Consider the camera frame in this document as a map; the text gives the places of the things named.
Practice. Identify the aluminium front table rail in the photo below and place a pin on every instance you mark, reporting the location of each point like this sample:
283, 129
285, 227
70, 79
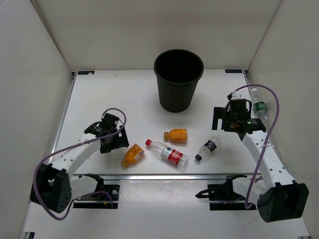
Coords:
164, 177

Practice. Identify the clear bottle dark blue label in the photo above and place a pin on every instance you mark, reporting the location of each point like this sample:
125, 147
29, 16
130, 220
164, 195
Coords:
207, 150

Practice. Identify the right blue table sticker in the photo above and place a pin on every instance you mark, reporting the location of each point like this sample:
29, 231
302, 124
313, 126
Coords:
233, 71

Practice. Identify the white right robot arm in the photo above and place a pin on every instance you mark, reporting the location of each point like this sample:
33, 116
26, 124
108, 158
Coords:
279, 197

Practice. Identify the orange juice bottle with barcode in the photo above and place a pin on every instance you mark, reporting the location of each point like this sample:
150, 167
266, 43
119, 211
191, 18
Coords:
132, 156

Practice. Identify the black plastic waste bin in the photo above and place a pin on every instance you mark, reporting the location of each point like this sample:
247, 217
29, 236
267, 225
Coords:
178, 72

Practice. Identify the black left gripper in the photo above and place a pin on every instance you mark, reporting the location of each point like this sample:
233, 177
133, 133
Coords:
121, 141

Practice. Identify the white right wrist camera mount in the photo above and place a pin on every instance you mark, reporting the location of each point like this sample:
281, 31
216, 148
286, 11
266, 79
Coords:
234, 96

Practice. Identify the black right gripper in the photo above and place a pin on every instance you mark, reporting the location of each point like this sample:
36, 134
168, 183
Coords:
222, 113

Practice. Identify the clear bottle red label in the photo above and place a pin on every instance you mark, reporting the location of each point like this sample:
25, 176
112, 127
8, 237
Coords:
167, 154

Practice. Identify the clear bottle green label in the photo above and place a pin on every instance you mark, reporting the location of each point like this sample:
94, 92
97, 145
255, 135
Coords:
259, 106

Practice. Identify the left blue table sticker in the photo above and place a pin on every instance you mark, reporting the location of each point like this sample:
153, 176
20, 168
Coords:
86, 73

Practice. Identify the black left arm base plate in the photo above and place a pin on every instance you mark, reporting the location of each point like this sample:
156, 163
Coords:
101, 200

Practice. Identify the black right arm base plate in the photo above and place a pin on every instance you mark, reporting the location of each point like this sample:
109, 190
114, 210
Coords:
222, 200

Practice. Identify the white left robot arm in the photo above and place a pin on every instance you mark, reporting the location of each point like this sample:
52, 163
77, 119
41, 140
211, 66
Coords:
56, 186

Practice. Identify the blue table sticker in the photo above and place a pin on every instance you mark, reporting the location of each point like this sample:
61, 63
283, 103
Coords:
86, 73
233, 71

